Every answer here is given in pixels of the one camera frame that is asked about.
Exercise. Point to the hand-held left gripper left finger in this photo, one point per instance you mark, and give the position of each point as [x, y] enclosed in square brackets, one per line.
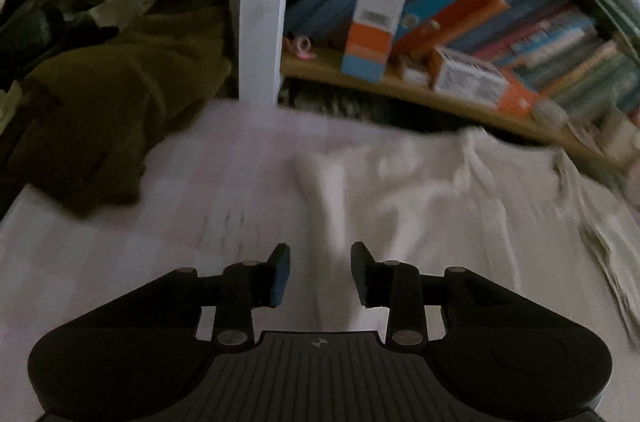
[280, 274]

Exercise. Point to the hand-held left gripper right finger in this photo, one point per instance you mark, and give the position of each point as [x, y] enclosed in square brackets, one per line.
[365, 274]

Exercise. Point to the cream shirt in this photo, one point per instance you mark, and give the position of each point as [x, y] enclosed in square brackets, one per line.
[450, 202]

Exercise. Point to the wooden bookshelf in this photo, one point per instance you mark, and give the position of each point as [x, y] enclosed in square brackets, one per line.
[375, 90]

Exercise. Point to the long white orange box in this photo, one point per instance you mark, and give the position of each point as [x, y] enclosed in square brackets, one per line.
[475, 77]

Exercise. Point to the brown cloth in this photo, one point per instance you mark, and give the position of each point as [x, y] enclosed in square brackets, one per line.
[115, 112]

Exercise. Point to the tall white orange box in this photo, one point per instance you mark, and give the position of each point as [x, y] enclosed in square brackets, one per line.
[380, 2]

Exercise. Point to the row of books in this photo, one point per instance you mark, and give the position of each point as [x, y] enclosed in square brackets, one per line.
[500, 2]

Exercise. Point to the white shelf frame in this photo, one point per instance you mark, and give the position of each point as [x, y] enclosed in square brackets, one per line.
[265, 2]

